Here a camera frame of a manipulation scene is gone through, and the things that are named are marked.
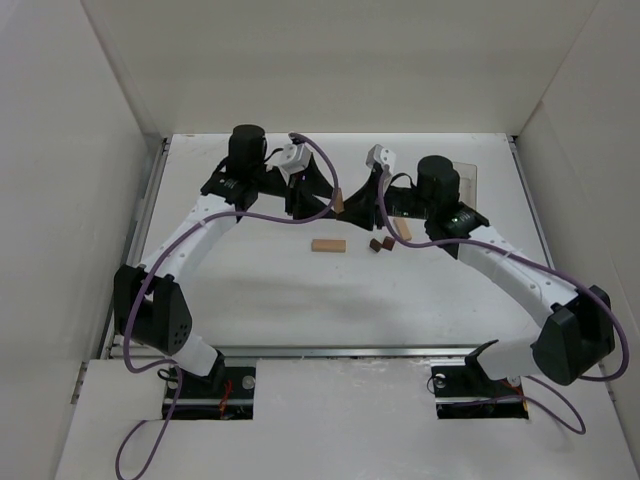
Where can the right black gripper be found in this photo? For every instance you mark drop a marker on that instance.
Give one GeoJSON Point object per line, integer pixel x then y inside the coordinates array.
{"type": "Point", "coordinates": [379, 201]}

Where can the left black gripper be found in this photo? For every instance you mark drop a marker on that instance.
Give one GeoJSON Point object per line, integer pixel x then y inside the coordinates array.
{"type": "Point", "coordinates": [292, 201]}

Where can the thin wood block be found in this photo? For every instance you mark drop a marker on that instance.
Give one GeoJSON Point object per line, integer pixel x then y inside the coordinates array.
{"type": "Point", "coordinates": [403, 229]}
{"type": "Point", "coordinates": [339, 202]}

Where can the large light wood block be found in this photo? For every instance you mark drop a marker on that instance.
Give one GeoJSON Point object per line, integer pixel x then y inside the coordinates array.
{"type": "Point", "coordinates": [329, 245]}

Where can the clear plastic box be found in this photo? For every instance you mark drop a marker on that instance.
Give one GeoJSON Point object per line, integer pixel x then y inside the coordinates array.
{"type": "Point", "coordinates": [468, 183]}

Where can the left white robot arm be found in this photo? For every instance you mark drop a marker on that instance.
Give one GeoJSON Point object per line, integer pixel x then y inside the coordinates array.
{"type": "Point", "coordinates": [149, 304]}

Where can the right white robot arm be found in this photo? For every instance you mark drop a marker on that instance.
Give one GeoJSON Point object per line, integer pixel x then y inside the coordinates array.
{"type": "Point", "coordinates": [575, 325]}

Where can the dark brown small block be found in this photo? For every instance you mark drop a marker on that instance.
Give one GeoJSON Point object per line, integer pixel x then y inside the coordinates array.
{"type": "Point", "coordinates": [375, 245]}

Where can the reddish brown small block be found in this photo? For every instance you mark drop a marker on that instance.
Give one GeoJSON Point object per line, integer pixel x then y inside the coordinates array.
{"type": "Point", "coordinates": [388, 243]}

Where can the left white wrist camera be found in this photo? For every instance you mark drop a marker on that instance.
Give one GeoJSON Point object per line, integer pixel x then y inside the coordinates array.
{"type": "Point", "coordinates": [293, 159]}

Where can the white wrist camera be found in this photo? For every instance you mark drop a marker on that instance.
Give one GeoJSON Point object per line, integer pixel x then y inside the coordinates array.
{"type": "Point", "coordinates": [381, 156]}
{"type": "Point", "coordinates": [293, 159]}

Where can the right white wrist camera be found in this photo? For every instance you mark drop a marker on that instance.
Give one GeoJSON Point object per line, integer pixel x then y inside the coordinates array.
{"type": "Point", "coordinates": [381, 156]}

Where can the aluminium right rail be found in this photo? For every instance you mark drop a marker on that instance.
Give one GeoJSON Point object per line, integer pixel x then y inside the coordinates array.
{"type": "Point", "coordinates": [548, 257]}

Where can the aluminium rail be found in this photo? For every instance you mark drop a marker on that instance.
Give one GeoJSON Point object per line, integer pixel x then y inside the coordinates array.
{"type": "Point", "coordinates": [548, 257]}
{"type": "Point", "coordinates": [146, 193]}
{"type": "Point", "coordinates": [350, 352]}

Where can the aluminium left rail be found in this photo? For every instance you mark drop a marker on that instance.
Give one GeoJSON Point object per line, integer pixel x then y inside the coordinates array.
{"type": "Point", "coordinates": [146, 193]}

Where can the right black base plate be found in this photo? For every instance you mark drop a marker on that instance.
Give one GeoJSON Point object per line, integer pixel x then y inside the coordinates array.
{"type": "Point", "coordinates": [464, 393]}

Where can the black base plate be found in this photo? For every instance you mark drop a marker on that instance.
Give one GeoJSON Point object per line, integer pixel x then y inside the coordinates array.
{"type": "Point", "coordinates": [230, 398]}
{"type": "Point", "coordinates": [464, 393]}

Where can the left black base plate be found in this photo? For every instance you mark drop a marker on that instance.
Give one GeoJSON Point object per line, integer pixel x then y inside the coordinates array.
{"type": "Point", "coordinates": [230, 398]}

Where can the aluminium front rail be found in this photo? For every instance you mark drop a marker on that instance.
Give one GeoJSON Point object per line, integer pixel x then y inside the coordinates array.
{"type": "Point", "coordinates": [350, 352]}

